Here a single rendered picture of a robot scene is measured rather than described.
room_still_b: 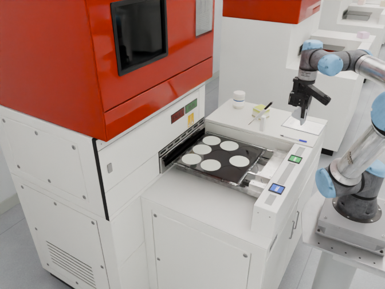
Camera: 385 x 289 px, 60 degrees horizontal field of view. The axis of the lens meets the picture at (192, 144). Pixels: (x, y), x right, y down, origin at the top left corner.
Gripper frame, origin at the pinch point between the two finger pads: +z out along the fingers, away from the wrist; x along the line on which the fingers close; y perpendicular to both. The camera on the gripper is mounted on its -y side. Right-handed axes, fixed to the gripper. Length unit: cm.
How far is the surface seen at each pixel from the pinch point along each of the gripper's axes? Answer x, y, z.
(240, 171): 14.2, 21.9, 25.7
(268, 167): 1.4, 12.1, 27.6
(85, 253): 68, 80, 66
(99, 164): 67, 58, 4
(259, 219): 40.0, 1.5, 26.1
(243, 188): 19.3, 17.6, 30.9
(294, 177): 13.9, -3.6, 19.6
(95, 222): 67, 67, 39
